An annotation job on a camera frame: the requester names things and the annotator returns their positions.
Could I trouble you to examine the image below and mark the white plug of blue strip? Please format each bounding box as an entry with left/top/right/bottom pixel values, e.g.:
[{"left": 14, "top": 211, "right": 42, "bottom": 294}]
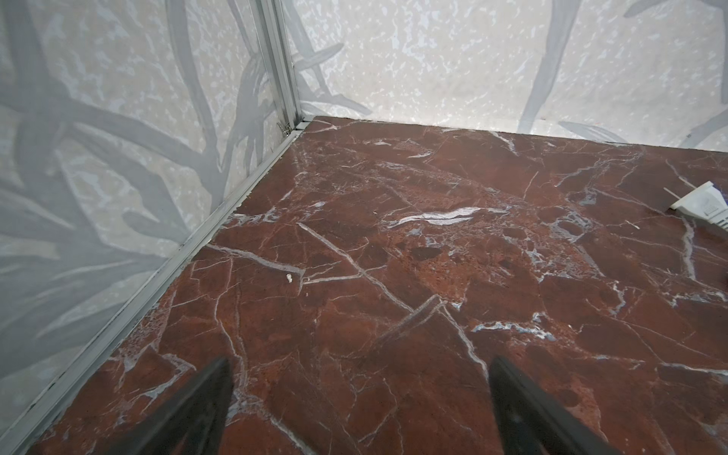
[{"left": 665, "top": 178, "right": 728, "bottom": 231}]

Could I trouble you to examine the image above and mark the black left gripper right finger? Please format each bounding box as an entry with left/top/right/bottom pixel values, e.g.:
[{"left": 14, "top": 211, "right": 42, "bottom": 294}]
[{"left": 488, "top": 356, "right": 618, "bottom": 454}]

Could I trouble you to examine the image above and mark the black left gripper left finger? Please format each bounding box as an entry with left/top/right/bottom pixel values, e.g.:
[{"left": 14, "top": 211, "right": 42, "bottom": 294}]
[{"left": 107, "top": 358, "right": 233, "bottom": 454}]

